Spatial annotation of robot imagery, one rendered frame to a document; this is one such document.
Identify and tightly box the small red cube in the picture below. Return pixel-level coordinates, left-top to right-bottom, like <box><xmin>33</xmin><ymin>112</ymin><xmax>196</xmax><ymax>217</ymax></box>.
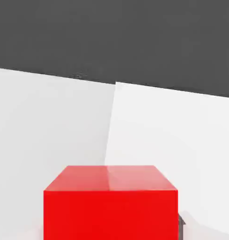
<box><xmin>43</xmin><ymin>165</ymin><xmax>179</xmax><ymax>240</ymax></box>

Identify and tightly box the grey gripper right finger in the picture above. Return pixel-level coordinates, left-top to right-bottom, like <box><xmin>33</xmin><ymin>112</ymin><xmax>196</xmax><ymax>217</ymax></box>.
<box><xmin>177</xmin><ymin>210</ymin><xmax>229</xmax><ymax>240</ymax></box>

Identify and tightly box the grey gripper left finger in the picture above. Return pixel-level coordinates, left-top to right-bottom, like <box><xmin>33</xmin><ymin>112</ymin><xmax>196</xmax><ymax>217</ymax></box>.
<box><xmin>11</xmin><ymin>217</ymin><xmax>44</xmax><ymax>240</ymax></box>

